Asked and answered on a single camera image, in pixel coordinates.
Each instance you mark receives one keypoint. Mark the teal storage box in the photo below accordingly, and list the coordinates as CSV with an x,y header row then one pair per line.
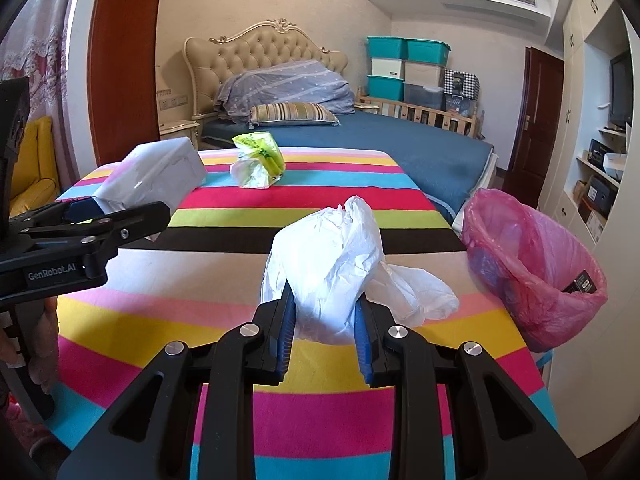
x,y
427,52
385,89
386,49

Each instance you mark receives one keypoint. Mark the person's left hand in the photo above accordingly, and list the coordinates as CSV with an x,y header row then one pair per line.
x,y
47,340

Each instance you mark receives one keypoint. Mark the grey clear storage box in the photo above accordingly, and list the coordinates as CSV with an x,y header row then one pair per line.
x,y
422,96

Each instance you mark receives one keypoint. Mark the white package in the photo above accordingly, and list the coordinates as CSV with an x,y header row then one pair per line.
x,y
155,170

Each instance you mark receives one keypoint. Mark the black device box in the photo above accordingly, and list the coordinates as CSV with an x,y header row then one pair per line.
x,y
600,151

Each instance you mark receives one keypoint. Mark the brown wooden pillar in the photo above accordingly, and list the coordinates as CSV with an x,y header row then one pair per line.
x,y
125,60

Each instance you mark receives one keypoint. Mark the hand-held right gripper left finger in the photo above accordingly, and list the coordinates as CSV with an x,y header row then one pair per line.
x,y
286,335

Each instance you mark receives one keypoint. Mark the black white checkered bag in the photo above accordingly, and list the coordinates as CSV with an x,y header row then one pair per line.
x,y
461,82

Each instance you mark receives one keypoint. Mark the beige tufted headboard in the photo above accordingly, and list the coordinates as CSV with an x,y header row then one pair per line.
x,y
235,55

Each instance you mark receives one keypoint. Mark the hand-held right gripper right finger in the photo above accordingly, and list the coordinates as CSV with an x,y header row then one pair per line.
x,y
364,355

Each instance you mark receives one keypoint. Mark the blue-grey duvet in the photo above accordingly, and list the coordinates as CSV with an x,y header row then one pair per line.
x,y
290,85

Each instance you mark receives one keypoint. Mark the black safe box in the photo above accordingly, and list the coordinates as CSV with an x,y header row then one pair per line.
x,y
602,195

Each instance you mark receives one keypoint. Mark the wooden crib rail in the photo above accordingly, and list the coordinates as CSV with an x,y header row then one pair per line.
x,y
425,114

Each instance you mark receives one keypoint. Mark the pink quilted cloth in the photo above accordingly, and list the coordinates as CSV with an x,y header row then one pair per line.
x,y
20,435

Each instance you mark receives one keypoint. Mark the black packet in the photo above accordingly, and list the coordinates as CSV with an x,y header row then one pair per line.
x,y
580,281

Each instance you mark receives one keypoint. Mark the bin with pink liner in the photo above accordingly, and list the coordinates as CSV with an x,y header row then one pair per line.
x,y
550,320

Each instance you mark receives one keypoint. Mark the white built-in cabinet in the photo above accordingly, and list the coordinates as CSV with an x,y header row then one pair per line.
x,y
570,160

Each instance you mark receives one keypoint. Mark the striped pillow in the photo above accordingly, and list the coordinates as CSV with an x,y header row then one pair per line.
x,y
295,114

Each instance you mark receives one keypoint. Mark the colourful striped blanket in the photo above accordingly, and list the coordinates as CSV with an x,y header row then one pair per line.
x,y
200,260

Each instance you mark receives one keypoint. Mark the black television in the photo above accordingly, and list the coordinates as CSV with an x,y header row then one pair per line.
x,y
621,90

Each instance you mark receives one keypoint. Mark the dark wooden door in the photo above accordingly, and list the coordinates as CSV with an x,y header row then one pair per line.
x,y
535,125

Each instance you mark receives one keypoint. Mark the cream nightstand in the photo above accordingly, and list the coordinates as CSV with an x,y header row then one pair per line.
x,y
180,129

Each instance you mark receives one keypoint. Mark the white cardboard box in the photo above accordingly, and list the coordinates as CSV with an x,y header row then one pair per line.
x,y
615,166

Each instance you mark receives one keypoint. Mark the yellow chair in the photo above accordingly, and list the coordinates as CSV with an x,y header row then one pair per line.
x,y
35,160

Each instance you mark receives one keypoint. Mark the green snack packet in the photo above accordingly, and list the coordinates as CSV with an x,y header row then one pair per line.
x,y
262,152

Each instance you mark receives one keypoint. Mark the dark storage bag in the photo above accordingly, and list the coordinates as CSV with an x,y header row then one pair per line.
x,y
460,105

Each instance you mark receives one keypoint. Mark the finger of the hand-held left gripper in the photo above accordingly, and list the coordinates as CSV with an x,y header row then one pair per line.
x,y
140,222
82,210

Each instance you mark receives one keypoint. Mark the blue bed sheet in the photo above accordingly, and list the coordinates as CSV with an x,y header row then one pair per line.
x,y
425,160

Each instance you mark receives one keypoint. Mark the white storage box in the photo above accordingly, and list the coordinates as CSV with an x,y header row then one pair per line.
x,y
387,67

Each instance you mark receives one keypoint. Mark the wall socket panel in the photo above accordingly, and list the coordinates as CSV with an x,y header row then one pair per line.
x,y
172,101

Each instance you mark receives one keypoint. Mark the pink lace curtain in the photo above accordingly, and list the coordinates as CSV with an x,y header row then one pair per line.
x,y
35,60

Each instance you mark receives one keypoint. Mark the beige storage box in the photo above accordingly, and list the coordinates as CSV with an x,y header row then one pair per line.
x,y
424,74

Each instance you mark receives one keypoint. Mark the white plastic bag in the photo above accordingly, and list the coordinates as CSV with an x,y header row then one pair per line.
x,y
325,260

